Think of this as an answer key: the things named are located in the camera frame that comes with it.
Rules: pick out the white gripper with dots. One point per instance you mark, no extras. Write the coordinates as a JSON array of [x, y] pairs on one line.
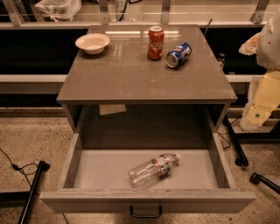
[[269, 48]]

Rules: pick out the clear plastic water bottle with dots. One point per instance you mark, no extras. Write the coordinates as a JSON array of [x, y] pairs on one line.
[[154, 170]]

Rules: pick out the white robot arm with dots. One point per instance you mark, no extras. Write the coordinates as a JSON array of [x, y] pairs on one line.
[[268, 50]]

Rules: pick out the grey cabinet with counter top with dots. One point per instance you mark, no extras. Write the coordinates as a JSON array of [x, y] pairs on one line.
[[165, 108]]

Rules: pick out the paper label under counter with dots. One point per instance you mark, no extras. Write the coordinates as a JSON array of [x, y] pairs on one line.
[[107, 109]]

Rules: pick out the open grey top drawer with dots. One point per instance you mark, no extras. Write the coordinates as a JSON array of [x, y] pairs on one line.
[[97, 181]]

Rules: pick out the blue pepsi can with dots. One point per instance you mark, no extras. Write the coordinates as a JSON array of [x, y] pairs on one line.
[[178, 55]]

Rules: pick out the red cola can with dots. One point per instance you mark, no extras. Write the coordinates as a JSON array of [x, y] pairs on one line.
[[156, 40]]

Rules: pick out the black stand leg right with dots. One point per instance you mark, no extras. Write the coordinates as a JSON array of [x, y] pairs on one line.
[[241, 159]]

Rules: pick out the black stand leg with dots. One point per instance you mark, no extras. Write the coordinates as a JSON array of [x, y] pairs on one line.
[[42, 167], [241, 159]]

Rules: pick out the black caster leg far right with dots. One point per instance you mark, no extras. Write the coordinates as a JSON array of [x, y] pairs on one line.
[[256, 178]]

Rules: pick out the white ceramic bowl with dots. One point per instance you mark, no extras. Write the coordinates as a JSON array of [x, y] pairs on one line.
[[93, 43]]

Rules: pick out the white plastic bag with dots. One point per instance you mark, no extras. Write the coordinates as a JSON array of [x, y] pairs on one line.
[[59, 10]]

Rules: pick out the black stand leg left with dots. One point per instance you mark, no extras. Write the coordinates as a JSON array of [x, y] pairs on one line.
[[42, 167]]

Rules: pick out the metal railing frame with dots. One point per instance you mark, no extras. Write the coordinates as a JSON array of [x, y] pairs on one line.
[[22, 14]]

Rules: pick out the black drawer handle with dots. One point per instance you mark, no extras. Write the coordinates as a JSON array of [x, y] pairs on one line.
[[145, 213]]

